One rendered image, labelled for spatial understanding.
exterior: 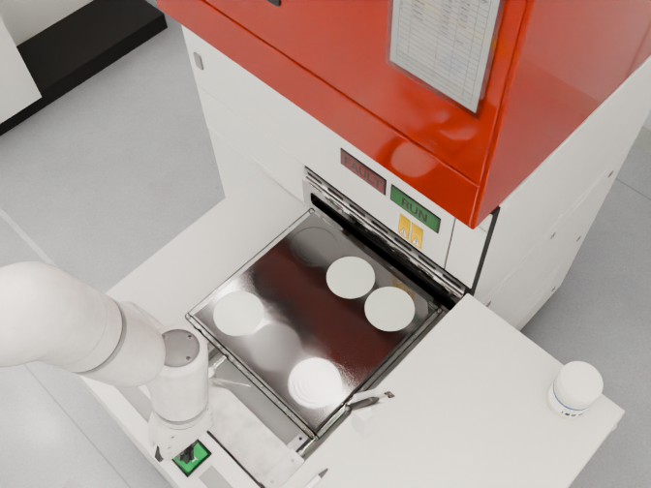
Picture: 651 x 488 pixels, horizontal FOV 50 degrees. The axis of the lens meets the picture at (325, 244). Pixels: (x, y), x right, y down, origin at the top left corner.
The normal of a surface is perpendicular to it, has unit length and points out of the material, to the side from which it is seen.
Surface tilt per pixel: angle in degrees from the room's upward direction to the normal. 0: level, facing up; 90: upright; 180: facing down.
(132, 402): 0
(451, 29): 90
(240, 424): 0
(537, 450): 0
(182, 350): 12
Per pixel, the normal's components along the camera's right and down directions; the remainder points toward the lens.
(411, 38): -0.69, 0.62
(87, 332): 0.89, 0.32
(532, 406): -0.03, -0.54
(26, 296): 0.56, -0.25
